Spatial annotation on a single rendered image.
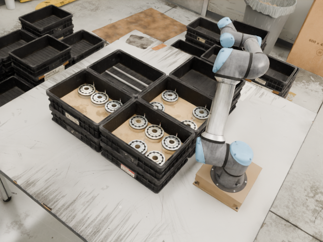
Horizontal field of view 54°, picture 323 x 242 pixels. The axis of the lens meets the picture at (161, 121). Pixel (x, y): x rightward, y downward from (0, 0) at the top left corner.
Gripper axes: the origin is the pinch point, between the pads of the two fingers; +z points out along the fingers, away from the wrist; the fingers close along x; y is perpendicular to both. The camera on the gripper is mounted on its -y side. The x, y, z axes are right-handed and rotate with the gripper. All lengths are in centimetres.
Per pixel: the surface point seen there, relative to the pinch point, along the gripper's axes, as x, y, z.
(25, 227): -170, -60, -9
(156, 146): -78, 10, -19
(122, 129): -83, -5, -32
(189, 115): -50, 0, -9
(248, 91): 1.2, -16.8, 28.5
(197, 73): -17.9, -27.7, -6.9
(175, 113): -54, -4, -14
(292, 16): 177, -128, 100
